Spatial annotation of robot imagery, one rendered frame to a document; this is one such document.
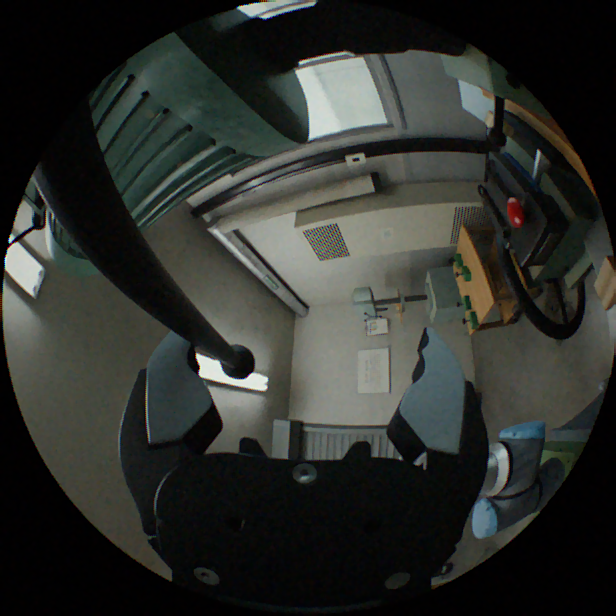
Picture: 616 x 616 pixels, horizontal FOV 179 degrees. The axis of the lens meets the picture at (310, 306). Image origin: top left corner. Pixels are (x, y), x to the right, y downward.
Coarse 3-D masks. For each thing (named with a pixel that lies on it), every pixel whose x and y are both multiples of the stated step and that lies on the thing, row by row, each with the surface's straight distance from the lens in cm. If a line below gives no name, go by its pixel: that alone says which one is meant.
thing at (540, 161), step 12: (504, 120) 28; (516, 120) 26; (528, 132) 25; (540, 144) 23; (540, 156) 28; (552, 156) 22; (540, 168) 28; (552, 168) 29; (564, 168) 24; (540, 180) 29
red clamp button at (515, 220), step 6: (510, 198) 25; (510, 204) 24; (516, 204) 24; (510, 210) 25; (516, 210) 24; (522, 210) 23; (510, 216) 25; (516, 216) 24; (522, 216) 23; (516, 222) 24; (522, 222) 24
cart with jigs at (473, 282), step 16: (464, 224) 172; (464, 240) 172; (464, 256) 177; (496, 256) 193; (512, 256) 173; (464, 272) 168; (480, 272) 152; (496, 272) 197; (464, 288) 187; (480, 288) 155; (496, 288) 202; (464, 304) 177; (480, 304) 158; (512, 304) 181; (464, 320) 164; (480, 320) 161; (512, 320) 203
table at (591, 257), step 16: (464, 96) 54; (480, 96) 48; (480, 112) 49; (576, 176) 32; (576, 192) 32; (592, 208) 30; (592, 224) 31; (592, 240) 31; (608, 240) 29; (592, 256) 31; (576, 272) 37; (608, 320) 30
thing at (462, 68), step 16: (448, 64) 21; (464, 64) 19; (480, 64) 17; (496, 64) 17; (464, 80) 20; (480, 80) 17; (496, 80) 17; (512, 80) 17; (512, 96) 18; (528, 96) 19; (544, 112) 20
